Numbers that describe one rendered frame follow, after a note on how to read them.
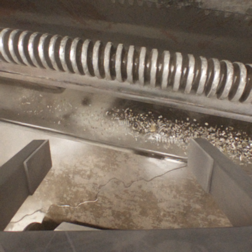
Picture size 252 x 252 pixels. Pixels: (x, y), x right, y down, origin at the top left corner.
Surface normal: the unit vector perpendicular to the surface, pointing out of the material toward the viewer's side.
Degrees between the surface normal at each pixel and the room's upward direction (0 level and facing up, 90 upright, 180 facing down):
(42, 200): 0
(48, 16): 90
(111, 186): 0
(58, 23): 90
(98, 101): 0
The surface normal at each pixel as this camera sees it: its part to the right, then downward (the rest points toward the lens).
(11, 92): -0.09, -0.11
